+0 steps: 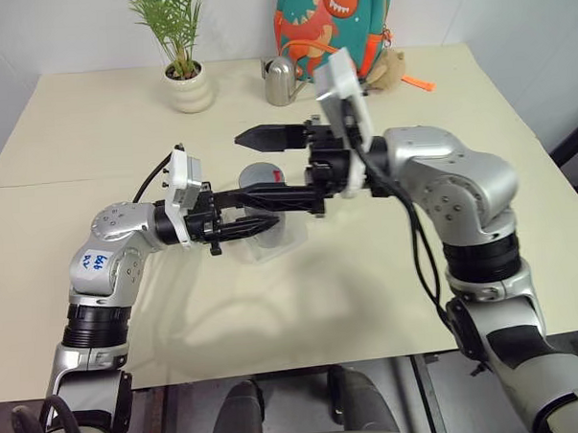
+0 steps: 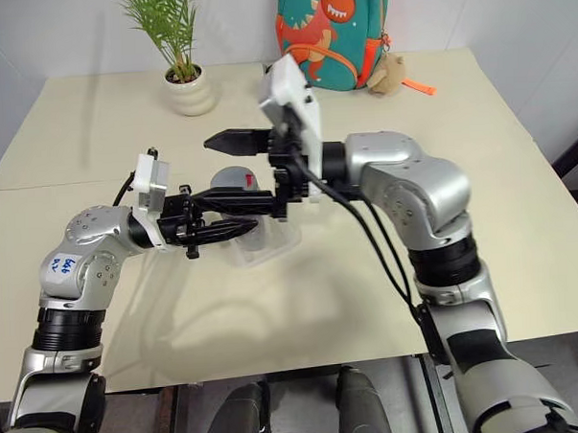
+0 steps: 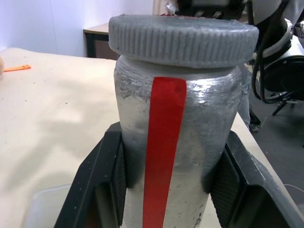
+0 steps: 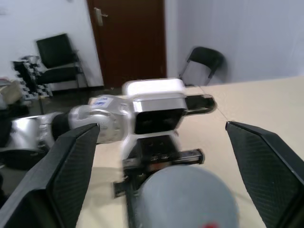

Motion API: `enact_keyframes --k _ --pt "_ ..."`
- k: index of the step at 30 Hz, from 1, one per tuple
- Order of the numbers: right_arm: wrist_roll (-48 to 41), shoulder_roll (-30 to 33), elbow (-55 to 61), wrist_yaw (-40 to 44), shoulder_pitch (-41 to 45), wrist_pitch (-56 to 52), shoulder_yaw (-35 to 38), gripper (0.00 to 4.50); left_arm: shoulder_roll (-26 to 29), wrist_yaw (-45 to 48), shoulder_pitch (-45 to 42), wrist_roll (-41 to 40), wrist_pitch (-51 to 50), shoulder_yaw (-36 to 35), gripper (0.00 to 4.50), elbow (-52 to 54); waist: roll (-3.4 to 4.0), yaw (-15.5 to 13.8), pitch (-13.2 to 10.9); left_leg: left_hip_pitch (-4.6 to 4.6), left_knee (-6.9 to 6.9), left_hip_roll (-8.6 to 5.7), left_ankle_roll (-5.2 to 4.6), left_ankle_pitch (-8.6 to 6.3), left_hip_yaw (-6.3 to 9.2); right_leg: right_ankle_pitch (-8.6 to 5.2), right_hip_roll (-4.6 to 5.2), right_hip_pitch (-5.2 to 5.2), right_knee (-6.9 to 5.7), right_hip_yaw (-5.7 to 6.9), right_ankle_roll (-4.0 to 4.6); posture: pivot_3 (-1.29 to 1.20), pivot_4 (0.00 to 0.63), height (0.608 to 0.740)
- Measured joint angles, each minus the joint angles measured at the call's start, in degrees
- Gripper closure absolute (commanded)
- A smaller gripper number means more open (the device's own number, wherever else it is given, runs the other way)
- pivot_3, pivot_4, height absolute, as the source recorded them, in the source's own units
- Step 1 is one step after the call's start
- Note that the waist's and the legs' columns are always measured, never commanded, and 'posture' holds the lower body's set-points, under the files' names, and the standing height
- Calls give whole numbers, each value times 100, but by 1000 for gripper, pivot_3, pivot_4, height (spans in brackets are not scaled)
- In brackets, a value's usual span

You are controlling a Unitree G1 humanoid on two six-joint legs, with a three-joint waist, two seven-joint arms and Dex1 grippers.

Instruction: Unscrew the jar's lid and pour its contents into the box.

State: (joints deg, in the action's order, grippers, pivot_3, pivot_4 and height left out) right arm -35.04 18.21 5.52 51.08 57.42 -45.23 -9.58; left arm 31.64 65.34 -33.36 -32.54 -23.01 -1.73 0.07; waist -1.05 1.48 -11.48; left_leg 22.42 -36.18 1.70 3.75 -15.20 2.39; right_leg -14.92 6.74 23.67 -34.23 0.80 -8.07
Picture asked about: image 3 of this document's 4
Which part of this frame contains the grey ribbed jar lid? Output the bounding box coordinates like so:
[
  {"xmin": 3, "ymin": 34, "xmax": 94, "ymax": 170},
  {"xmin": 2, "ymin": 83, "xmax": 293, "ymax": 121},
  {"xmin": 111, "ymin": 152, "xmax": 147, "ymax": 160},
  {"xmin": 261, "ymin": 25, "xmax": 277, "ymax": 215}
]
[{"xmin": 108, "ymin": 14, "xmax": 259, "ymax": 70}]

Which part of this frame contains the orange strip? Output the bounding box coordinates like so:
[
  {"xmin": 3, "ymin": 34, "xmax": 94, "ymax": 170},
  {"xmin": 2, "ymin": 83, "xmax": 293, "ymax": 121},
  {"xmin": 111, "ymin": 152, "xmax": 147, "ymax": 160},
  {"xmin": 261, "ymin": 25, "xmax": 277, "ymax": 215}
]
[{"xmin": 3, "ymin": 64, "xmax": 31, "ymax": 72}]

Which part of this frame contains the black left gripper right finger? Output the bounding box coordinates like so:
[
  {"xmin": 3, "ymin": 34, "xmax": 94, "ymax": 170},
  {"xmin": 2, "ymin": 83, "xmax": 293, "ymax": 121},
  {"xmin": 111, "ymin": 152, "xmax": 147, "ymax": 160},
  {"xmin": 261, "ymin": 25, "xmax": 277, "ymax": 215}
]
[{"xmin": 201, "ymin": 131, "xmax": 304, "ymax": 228}]

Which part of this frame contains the dark robot torso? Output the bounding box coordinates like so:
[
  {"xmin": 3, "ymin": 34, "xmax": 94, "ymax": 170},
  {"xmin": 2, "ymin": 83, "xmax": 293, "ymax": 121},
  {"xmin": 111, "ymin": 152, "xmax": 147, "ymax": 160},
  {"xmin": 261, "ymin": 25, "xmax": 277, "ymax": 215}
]
[{"xmin": 260, "ymin": 54, "xmax": 304, "ymax": 95}]

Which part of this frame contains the grey jar with red stripe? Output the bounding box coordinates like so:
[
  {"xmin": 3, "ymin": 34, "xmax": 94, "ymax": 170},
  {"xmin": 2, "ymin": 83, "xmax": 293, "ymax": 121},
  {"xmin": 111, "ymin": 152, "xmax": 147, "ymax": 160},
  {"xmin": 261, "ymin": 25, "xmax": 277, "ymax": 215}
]
[{"xmin": 113, "ymin": 55, "xmax": 244, "ymax": 228}]

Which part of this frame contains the clear plastic box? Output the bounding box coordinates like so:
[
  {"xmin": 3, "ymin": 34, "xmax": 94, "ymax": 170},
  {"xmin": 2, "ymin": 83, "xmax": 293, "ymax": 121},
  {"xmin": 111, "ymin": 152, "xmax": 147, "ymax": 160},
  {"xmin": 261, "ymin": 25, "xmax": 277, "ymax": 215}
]
[{"xmin": 30, "ymin": 184, "xmax": 72, "ymax": 228}]

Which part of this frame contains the brown wooden desk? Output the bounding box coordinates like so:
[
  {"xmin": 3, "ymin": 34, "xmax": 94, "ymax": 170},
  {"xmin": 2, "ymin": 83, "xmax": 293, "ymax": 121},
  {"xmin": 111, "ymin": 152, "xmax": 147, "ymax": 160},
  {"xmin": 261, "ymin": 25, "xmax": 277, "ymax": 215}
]
[{"xmin": 83, "ymin": 22, "xmax": 119, "ymax": 60}]

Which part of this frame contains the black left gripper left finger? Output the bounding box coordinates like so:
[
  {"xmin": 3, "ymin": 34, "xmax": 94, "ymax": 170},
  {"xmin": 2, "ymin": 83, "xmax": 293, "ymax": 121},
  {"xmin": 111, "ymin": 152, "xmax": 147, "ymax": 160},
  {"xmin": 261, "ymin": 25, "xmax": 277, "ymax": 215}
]
[{"xmin": 54, "ymin": 123, "xmax": 129, "ymax": 228}]

